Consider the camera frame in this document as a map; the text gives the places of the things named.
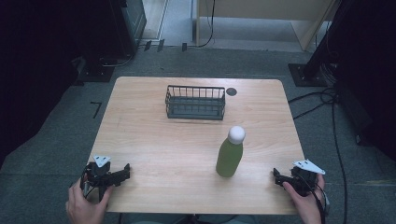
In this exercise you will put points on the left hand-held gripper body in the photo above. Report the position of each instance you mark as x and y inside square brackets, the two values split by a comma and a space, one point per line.
[98, 175]

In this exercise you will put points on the green bottle with white cap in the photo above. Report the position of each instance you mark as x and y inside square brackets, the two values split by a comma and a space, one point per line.
[231, 155]

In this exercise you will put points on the dark equipment cabinet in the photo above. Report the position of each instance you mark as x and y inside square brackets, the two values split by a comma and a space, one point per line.
[124, 25]

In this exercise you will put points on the round black table hole cover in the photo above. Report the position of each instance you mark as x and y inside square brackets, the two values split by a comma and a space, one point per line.
[231, 91]

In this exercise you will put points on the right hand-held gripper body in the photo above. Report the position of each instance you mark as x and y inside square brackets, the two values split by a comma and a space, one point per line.
[303, 178]

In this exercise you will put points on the person's right hand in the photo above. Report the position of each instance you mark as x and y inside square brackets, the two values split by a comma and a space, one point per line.
[306, 203]

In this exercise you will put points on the black stand with base plate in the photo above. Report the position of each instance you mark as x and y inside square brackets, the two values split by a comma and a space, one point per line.
[314, 62]

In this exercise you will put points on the light wooden cabinet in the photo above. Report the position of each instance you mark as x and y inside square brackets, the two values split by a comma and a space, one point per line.
[264, 18]

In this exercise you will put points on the black stand base plate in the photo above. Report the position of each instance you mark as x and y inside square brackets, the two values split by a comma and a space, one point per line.
[95, 73]

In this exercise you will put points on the person's left hand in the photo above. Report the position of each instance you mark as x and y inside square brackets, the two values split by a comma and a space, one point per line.
[84, 205]

